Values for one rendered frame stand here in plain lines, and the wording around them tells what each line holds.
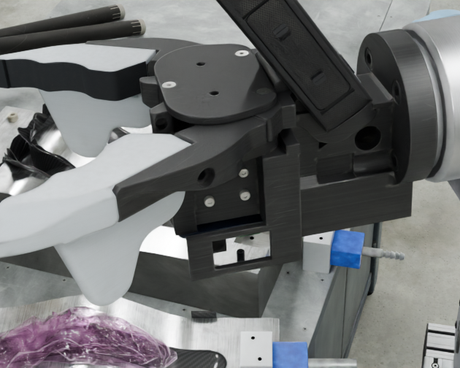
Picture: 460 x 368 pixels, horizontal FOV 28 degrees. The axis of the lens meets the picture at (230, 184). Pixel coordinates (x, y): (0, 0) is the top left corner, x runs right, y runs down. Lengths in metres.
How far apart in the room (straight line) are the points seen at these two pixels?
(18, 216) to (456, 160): 0.19
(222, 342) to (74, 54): 0.68
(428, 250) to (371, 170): 2.01
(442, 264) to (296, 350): 1.38
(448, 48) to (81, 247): 0.18
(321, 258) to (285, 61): 0.85
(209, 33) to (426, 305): 0.94
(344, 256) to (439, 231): 1.29
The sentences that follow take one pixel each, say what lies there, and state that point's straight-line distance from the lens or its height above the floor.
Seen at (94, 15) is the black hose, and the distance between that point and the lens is 1.75.
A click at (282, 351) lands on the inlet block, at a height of 0.87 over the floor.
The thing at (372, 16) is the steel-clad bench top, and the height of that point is 0.80.
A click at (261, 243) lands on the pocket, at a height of 0.86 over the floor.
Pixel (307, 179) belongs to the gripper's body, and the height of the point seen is 1.42.
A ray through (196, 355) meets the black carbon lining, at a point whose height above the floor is 0.85.
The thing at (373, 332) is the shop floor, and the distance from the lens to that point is 2.23.
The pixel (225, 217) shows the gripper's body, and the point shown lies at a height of 1.41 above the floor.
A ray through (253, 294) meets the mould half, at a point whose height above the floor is 0.85.
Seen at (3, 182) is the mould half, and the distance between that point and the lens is 1.22.
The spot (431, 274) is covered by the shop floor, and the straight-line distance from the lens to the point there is 2.38.
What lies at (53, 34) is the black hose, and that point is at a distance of 1.64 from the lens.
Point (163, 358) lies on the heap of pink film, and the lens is 1.06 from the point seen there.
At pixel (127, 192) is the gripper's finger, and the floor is 1.47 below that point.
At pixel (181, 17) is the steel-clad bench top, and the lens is 1.78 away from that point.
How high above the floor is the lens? 1.69
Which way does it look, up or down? 40 degrees down
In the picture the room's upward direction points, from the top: 3 degrees counter-clockwise
